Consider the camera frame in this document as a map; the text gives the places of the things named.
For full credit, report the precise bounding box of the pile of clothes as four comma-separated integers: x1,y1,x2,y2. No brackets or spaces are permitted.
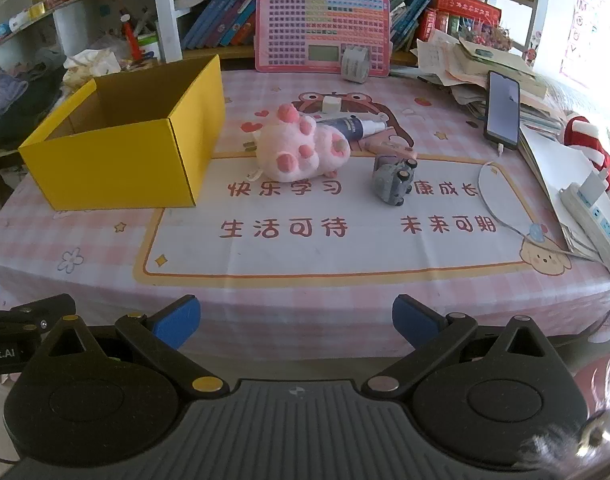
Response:
0,47,68,136

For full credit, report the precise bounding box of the row of slanted books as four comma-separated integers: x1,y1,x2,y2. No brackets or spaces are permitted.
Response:
181,0,503,53

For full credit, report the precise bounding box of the yellow cardboard box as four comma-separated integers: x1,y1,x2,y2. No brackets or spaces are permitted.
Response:
18,54,226,211

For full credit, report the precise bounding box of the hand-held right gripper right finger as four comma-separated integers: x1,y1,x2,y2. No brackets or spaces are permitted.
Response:
361,294,556,402

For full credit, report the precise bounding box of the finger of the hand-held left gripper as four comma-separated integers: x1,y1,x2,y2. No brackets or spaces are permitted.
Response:
0,294,77,332

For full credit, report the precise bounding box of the pink learning board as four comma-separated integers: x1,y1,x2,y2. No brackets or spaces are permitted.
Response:
255,0,392,78

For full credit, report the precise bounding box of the red white santa hat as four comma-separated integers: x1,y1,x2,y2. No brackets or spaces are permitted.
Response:
559,116,610,191

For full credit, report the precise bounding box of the black smartphone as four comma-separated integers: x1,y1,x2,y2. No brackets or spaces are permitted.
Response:
484,71,522,151

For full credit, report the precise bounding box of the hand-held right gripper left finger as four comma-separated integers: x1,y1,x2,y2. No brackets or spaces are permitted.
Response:
37,296,230,402

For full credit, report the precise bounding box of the pile of loose papers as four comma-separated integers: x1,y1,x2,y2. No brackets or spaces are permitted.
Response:
416,27,568,136

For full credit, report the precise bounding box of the pink plush paw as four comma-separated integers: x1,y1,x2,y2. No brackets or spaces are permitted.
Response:
255,102,352,183

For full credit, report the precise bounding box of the white bookshelf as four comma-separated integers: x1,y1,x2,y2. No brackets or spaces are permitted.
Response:
0,0,550,66

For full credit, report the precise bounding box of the small pink toy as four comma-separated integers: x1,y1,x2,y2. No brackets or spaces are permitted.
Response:
362,137,418,161

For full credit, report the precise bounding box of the dark blue spray bottle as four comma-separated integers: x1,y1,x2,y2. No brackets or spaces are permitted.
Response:
319,115,388,142

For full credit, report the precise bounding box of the white notebook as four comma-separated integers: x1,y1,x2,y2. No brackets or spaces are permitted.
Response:
517,125,606,261

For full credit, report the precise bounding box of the grey toy car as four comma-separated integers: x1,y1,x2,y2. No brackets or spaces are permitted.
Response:
372,156,418,207

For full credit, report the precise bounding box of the white charging cable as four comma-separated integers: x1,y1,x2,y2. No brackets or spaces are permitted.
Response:
477,145,610,263

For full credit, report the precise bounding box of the white power strip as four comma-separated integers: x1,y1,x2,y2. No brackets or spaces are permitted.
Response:
559,170,610,273

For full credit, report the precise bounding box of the pink printed tablecloth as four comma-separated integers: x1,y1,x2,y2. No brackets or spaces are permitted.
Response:
0,65,610,361

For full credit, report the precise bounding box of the alphabet wall poster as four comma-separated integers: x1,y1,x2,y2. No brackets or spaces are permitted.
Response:
560,0,610,88

